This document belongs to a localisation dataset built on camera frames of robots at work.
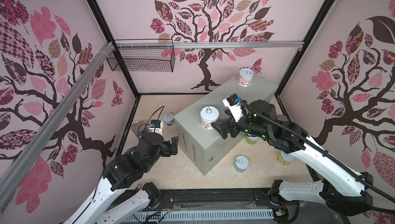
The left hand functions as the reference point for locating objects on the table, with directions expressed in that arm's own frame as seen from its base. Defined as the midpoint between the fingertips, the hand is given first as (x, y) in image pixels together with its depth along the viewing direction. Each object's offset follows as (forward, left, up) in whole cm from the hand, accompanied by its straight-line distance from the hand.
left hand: (168, 140), depth 66 cm
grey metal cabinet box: (-7, -16, +8) cm, 19 cm away
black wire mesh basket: (+55, +23, +8) cm, 60 cm away
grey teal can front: (-4, -36, -20) cm, 41 cm away
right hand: (+5, -22, +13) cm, 26 cm away
